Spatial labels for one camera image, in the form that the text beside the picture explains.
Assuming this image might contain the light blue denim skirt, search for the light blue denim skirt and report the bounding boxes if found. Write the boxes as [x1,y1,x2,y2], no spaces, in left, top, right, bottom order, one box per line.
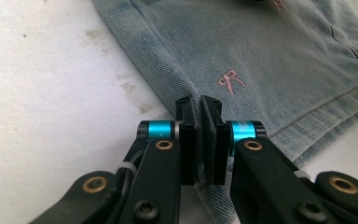
[92,0,358,224]

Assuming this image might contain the white foam mat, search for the white foam mat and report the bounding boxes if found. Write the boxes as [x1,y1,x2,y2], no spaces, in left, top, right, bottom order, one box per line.
[0,0,358,224]

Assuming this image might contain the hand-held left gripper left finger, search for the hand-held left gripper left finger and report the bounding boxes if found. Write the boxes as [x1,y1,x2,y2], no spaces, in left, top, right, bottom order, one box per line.
[174,95,199,186]

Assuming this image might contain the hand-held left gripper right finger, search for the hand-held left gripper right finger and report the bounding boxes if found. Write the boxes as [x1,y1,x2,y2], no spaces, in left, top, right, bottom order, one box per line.
[200,94,232,186]

